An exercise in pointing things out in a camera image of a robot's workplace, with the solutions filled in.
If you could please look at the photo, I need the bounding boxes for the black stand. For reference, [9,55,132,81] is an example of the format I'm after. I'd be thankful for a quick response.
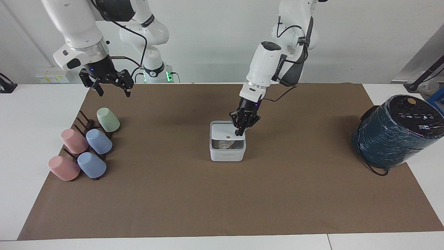
[0,73,18,94]
[403,56,444,93]

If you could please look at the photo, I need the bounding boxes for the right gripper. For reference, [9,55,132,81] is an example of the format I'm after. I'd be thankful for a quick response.
[79,56,135,98]

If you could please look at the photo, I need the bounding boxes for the blue box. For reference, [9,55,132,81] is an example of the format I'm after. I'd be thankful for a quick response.
[427,87,444,116]

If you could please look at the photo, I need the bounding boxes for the light green cup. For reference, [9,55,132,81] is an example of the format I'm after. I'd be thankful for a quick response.
[96,107,121,133]

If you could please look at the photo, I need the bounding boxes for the dark wooden cup rack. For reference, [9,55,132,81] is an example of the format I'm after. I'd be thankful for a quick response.
[62,110,113,181]

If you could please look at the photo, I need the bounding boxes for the pink cup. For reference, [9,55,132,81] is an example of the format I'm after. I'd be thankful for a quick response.
[48,155,81,182]
[61,128,89,155]

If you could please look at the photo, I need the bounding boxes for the blue cup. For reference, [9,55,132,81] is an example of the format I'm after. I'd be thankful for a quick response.
[77,152,107,179]
[86,128,113,155]

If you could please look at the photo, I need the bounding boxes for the dark teal plastic-wrapped appliance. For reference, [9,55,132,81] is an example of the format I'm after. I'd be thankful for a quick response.
[352,94,444,169]

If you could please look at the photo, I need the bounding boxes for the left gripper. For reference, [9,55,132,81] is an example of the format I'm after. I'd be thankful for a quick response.
[229,98,261,136]

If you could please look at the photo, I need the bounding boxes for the black cable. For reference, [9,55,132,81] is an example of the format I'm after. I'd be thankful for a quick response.
[90,0,148,79]
[264,84,298,103]
[360,153,389,177]

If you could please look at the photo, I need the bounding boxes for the small white trash can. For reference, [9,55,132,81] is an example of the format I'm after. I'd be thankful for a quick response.
[209,120,247,163]

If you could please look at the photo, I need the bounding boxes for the crumpled white paper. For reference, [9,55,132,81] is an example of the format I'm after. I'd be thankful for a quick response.
[214,140,244,150]

